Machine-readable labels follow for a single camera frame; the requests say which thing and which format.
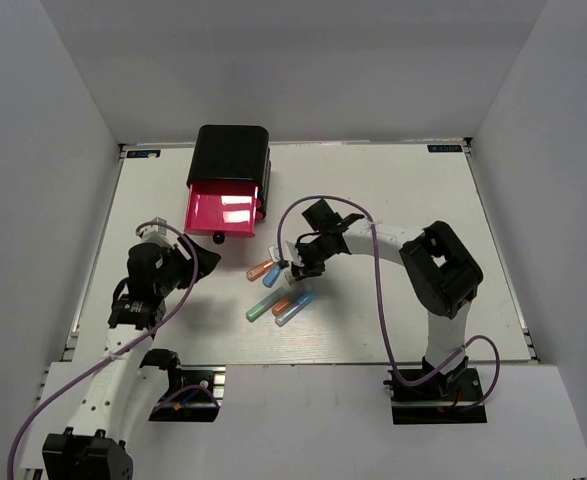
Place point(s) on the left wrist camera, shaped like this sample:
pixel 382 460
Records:
pixel 155 233

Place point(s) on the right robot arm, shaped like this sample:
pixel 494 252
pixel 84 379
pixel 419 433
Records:
pixel 442 272

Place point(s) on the blue capped marker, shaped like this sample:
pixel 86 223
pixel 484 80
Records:
pixel 272 276

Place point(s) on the right blue table sticker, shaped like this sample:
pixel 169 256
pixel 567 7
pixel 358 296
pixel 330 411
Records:
pixel 444 148

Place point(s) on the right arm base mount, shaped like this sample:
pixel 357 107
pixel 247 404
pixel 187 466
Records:
pixel 427 404

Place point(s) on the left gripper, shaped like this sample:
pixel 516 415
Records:
pixel 207 262

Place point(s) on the left blue table sticker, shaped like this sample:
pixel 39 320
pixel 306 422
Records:
pixel 143 154

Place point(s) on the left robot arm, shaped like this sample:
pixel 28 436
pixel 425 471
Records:
pixel 93 444

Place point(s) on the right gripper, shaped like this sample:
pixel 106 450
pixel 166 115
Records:
pixel 308 269

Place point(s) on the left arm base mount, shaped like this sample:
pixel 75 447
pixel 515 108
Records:
pixel 195 395

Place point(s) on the pink top drawer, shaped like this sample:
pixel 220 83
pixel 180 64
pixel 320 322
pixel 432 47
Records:
pixel 222 209

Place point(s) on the orange capped marker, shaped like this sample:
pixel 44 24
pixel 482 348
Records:
pixel 259 270

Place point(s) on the blue table sticker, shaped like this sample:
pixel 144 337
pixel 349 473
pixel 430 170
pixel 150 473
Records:
pixel 444 148
pixel 143 154

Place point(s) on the green capped marker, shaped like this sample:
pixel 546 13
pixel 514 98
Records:
pixel 263 305

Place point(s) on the orange clear-capped marker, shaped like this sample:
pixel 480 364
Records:
pixel 287 301

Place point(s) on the black drawer cabinet shell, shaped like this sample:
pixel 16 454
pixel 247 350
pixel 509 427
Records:
pixel 233 152

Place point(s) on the blue clear-capped marker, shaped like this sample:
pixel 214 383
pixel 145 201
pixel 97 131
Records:
pixel 302 302

